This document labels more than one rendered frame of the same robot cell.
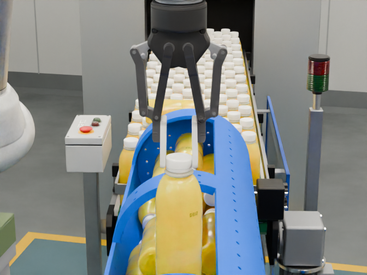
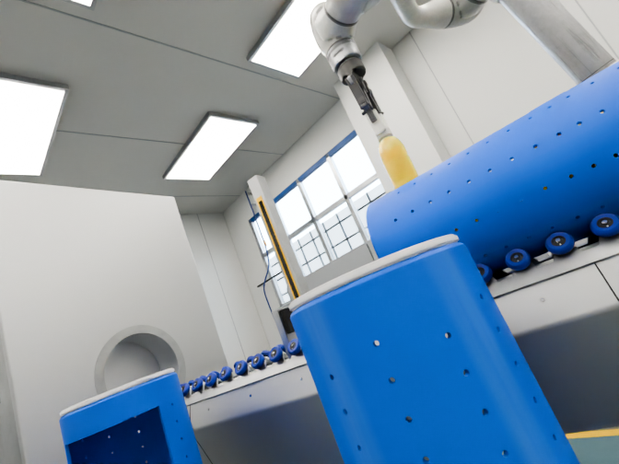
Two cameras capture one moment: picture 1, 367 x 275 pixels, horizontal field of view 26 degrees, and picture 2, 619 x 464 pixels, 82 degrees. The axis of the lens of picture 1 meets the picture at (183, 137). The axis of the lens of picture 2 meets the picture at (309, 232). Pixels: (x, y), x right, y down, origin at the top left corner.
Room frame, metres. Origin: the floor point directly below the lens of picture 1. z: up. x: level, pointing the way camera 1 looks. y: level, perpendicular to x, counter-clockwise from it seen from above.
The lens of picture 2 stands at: (1.23, -0.92, 0.99)
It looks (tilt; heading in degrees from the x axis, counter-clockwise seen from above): 14 degrees up; 118
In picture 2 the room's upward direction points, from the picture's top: 22 degrees counter-clockwise
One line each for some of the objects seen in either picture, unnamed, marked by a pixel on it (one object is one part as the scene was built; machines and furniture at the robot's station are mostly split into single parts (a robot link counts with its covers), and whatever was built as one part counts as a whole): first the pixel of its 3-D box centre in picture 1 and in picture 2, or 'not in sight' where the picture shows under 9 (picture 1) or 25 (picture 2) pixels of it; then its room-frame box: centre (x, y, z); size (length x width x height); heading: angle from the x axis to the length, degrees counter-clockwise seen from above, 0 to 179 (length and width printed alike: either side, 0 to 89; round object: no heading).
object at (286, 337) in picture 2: not in sight; (294, 330); (0.54, 0.02, 1.00); 0.10 x 0.04 x 0.15; 88
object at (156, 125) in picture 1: (150, 123); not in sight; (1.06, 0.05, 1.45); 0.03 x 0.01 x 0.05; 88
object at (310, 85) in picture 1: (318, 81); not in sight; (2.25, -0.39, 1.18); 0.06 x 0.06 x 0.05
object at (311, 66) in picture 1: (318, 66); not in sight; (2.25, -0.39, 1.23); 0.06 x 0.06 x 0.04
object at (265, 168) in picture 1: (253, 103); not in sight; (2.75, -0.25, 0.96); 1.60 x 0.01 x 0.03; 178
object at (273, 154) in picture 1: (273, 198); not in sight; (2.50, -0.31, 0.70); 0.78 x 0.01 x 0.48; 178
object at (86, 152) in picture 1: (89, 142); not in sight; (2.09, 0.26, 1.05); 0.20 x 0.10 x 0.10; 178
